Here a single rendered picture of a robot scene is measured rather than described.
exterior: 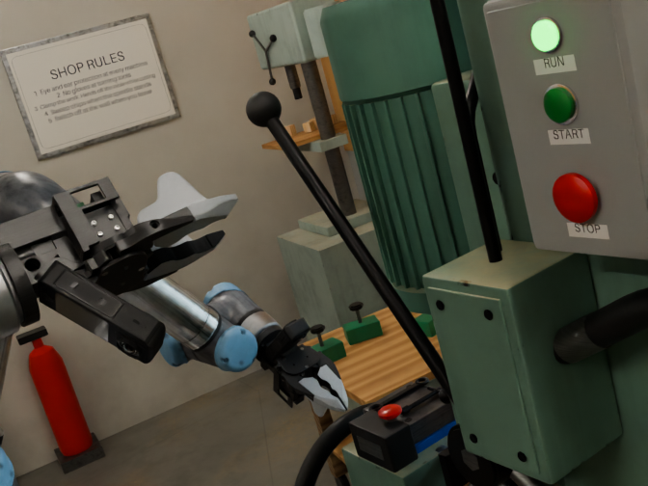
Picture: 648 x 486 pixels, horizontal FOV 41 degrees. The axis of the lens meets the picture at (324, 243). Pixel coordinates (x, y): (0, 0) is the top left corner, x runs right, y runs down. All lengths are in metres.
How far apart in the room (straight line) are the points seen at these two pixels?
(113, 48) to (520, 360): 3.36
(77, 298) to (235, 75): 3.29
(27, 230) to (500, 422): 0.42
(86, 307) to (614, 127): 0.45
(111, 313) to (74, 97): 3.08
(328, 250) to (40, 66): 1.45
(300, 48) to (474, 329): 2.56
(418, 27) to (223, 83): 3.23
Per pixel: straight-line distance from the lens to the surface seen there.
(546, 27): 0.50
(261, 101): 0.84
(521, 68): 0.53
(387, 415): 1.07
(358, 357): 2.57
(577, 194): 0.52
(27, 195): 1.31
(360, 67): 0.80
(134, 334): 0.73
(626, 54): 0.48
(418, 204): 0.81
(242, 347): 1.43
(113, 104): 3.82
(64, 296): 0.75
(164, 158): 3.89
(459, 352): 0.64
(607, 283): 0.63
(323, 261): 3.15
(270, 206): 4.06
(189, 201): 0.78
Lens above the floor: 1.50
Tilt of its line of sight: 14 degrees down
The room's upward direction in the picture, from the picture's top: 16 degrees counter-clockwise
